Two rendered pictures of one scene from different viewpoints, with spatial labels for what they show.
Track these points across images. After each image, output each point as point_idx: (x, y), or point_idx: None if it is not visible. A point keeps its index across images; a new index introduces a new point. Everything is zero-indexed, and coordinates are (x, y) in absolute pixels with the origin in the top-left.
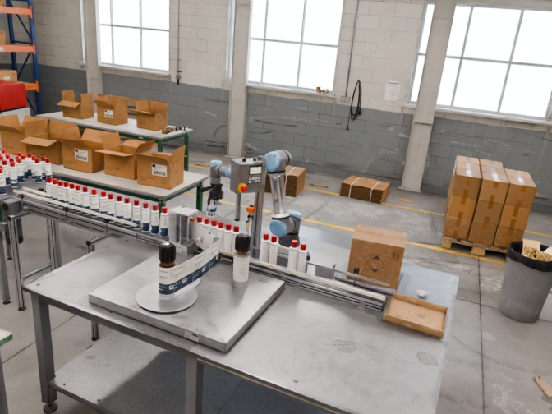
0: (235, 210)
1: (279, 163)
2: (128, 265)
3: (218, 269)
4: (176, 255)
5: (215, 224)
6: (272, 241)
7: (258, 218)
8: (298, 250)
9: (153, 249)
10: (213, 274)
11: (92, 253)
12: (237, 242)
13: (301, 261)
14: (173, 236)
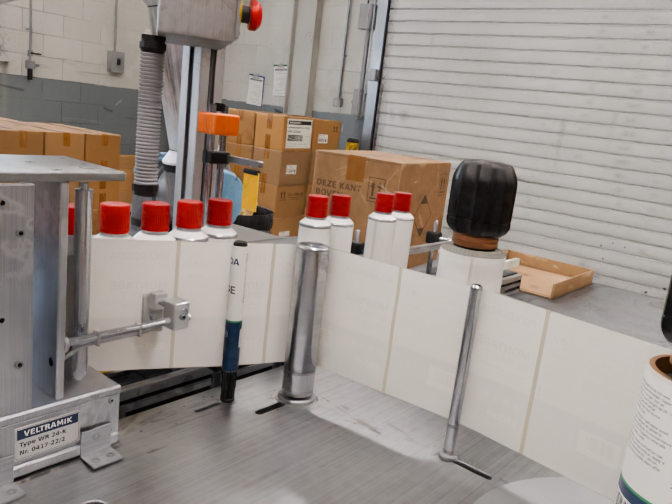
0: (146, 146)
1: None
2: None
3: (322, 393)
4: (68, 479)
5: (129, 224)
6: (344, 217)
7: (213, 167)
8: (402, 218)
9: None
10: (368, 412)
11: None
12: (509, 194)
13: (409, 248)
14: (11, 372)
